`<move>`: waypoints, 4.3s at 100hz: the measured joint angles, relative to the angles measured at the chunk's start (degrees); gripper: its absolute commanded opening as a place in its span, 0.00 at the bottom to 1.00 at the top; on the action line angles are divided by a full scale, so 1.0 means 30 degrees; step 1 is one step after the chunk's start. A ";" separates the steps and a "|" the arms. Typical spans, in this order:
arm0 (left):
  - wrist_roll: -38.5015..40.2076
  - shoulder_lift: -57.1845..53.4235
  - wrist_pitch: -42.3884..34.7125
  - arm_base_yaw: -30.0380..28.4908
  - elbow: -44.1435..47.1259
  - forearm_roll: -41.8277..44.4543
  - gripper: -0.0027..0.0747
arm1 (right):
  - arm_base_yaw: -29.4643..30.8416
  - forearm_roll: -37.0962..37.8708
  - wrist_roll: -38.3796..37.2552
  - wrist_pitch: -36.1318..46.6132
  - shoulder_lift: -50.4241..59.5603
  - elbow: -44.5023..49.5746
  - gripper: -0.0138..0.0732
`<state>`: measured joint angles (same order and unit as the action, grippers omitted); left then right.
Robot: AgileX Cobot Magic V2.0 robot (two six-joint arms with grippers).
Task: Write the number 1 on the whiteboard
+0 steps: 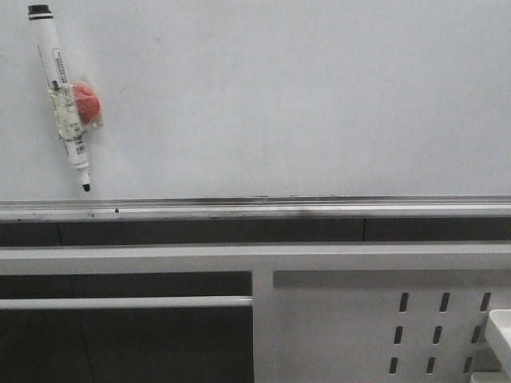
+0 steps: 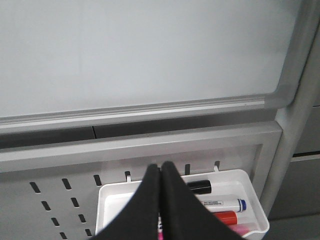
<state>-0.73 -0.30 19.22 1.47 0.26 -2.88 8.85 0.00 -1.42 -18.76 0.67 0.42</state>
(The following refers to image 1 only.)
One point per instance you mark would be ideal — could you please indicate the white plastic marker tray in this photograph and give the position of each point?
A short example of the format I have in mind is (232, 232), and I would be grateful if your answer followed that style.
(497, 334)

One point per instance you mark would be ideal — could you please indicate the red round magnet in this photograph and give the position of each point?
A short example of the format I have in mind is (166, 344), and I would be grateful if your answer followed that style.
(88, 103)

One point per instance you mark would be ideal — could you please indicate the white black-tipped whiteboard marker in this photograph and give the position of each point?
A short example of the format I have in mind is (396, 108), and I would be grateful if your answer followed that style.
(60, 90)

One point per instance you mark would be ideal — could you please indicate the white whiteboard with aluminium frame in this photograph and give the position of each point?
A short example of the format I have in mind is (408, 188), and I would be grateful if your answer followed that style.
(264, 109)

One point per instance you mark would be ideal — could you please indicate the white metal pegboard stand frame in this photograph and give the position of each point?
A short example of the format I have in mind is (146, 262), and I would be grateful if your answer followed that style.
(260, 313)

